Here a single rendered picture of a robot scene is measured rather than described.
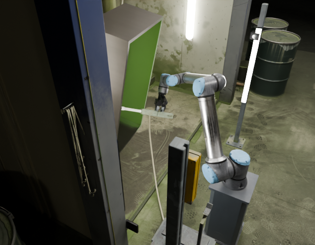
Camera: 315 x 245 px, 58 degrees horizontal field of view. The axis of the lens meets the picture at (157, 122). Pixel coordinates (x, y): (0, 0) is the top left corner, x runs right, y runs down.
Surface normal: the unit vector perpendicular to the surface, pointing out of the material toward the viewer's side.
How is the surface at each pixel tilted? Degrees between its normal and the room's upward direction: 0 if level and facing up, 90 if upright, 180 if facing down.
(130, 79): 90
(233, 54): 90
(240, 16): 90
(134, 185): 0
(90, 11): 90
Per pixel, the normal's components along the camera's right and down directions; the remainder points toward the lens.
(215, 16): -0.48, 0.51
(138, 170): 0.00, -0.81
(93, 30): 0.88, 0.29
